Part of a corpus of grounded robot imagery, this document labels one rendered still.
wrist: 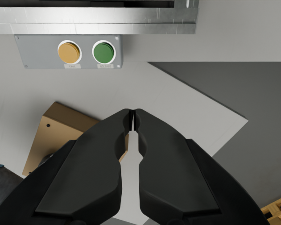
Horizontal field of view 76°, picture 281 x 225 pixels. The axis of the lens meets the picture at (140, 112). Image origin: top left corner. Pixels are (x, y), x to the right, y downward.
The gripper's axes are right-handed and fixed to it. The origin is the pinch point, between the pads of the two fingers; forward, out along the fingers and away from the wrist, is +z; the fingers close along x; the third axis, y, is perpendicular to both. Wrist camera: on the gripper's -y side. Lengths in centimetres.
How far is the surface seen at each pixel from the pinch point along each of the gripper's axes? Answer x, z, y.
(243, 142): 102, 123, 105
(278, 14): 34, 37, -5
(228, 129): 31, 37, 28
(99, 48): -7.2, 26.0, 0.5
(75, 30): -11.7, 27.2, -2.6
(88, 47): -9.6, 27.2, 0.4
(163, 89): 7.8, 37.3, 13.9
